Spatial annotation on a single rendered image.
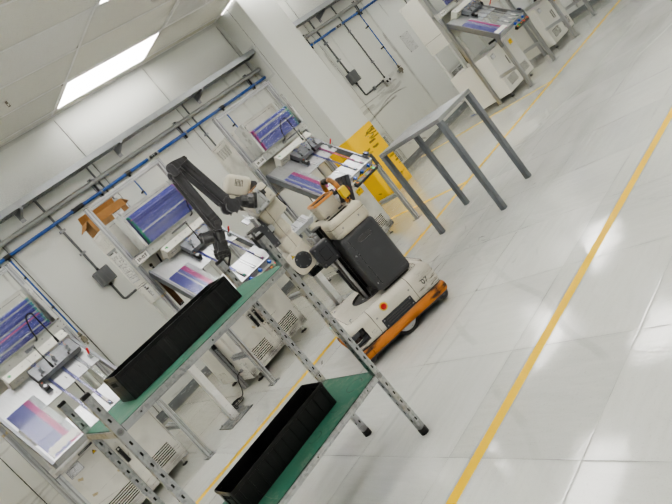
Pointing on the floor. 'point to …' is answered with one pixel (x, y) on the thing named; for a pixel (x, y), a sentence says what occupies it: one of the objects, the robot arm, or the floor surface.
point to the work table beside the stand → (455, 149)
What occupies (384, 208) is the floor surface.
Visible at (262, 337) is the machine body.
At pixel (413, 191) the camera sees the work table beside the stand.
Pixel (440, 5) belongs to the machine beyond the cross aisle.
